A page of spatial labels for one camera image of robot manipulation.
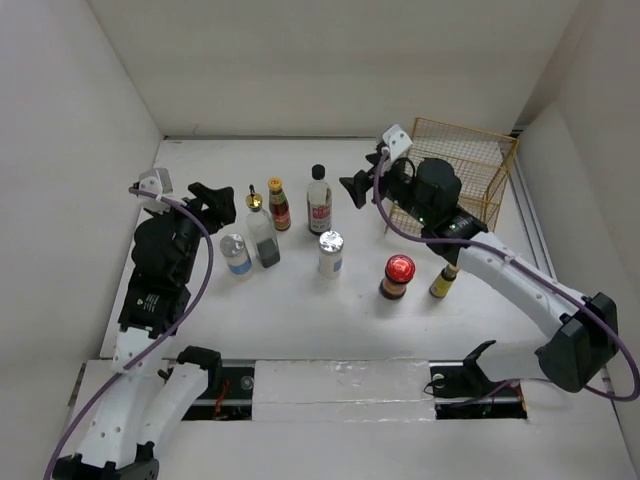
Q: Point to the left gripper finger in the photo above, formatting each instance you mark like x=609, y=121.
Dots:
x=206, y=195
x=224, y=205

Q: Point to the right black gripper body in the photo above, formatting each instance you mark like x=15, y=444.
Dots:
x=397, y=185

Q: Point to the black metal rail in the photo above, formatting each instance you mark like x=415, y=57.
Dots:
x=231, y=400

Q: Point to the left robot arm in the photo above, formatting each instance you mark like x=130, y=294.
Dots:
x=137, y=407

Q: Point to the yellow wire basket rack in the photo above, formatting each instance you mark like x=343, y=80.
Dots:
x=481, y=159

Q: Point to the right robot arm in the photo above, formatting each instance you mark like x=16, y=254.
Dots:
x=582, y=331

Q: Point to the red-lid sauce jar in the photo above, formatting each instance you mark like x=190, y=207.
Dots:
x=398, y=273

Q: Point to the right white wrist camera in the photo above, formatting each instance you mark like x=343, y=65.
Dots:
x=397, y=141

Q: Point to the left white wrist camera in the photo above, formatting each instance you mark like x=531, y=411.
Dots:
x=156, y=181

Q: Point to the glass oil dispenser bottle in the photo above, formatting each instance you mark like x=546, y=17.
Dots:
x=261, y=230

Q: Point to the blue-label salt shaker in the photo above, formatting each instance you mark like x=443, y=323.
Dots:
x=235, y=253

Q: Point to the yellow-cap brown sauce bottle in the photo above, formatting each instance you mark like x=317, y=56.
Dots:
x=278, y=205

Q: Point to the black-cap vinegar bottle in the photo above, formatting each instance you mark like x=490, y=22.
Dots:
x=319, y=202

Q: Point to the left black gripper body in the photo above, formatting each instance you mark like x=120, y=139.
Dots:
x=187, y=226

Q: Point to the white foam block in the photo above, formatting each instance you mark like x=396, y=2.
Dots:
x=378, y=391

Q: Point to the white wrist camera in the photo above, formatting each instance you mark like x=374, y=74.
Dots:
x=397, y=141
x=156, y=181

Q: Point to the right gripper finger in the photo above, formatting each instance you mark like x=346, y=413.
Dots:
x=357, y=187
x=377, y=160

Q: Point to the silver-lid white shaker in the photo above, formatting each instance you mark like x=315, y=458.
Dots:
x=330, y=245

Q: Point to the small yellow-label bottle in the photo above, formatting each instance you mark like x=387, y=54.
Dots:
x=443, y=282

